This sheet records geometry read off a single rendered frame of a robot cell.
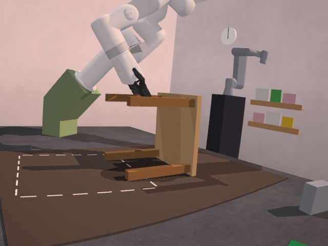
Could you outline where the brown floor mat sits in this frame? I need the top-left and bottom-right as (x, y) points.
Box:
(0, 145), (288, 246)

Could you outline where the wooden stool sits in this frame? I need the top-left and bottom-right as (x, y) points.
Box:
(104, 92), (202, 181)

